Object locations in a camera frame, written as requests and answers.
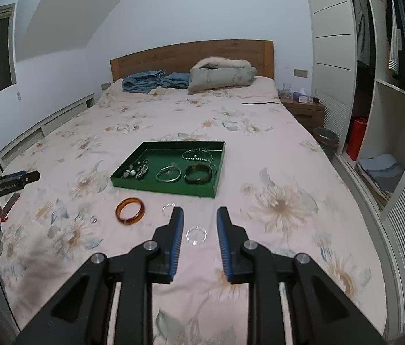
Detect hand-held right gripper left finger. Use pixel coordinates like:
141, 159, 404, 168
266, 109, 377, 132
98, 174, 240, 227
19, 206, 185, 345

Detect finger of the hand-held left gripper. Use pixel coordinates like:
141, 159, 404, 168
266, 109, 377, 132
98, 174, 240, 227
0, 170, 41, 189
1, 193, 21, 222

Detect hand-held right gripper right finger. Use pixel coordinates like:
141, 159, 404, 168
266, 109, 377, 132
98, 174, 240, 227
216, 206, 386, 345

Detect green rectangular tray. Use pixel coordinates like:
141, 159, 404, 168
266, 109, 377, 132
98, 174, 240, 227
110, 141, 226, 199

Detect amber translucent bangle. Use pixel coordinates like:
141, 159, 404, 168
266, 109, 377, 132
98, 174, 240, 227
115, 197, 146, 226

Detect dark tortoiseshell bangle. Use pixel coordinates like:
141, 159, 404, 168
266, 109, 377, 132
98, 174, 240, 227
183, 163, 213, 185

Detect thin silver bangle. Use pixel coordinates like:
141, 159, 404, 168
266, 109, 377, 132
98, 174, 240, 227
156, 165, 182, 183

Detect black and white beaded bracelet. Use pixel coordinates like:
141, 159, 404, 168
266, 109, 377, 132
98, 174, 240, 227
134, 163, 150, 181

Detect silver chain bracelet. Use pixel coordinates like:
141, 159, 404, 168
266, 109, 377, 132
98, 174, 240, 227
205, 150, 220, 174
182, 147, 212, 162

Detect white radiator cover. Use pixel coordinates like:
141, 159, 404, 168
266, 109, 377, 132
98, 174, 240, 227
0, 93, 96, 174

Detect blue blanket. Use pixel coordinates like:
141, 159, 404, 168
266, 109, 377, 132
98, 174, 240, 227
121, 70, 191, 93

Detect wooden nightstand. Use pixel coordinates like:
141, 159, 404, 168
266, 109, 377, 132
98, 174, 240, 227
279, 98, 327, 129

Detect grey coat with fur hood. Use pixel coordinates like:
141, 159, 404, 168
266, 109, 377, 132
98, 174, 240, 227
187, 56, 257, 95

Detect red box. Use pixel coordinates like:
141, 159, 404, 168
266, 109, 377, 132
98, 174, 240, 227
346, 116, 369, 161

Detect folded blue clothes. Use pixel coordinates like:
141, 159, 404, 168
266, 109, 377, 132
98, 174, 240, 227
358, 153, 405, 193

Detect wooden headboard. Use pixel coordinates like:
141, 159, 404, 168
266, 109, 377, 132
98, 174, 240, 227
109, 39, 275, 83

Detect white wardrobe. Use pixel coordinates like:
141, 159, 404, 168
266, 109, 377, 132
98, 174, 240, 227
302, 0, 405, 335

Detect hanging clothes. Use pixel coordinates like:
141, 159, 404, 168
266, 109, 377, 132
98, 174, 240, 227
353, 0, 405, 93

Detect wire mesh trash bin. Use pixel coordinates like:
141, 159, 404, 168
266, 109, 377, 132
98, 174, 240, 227
312, 126, 340, 156

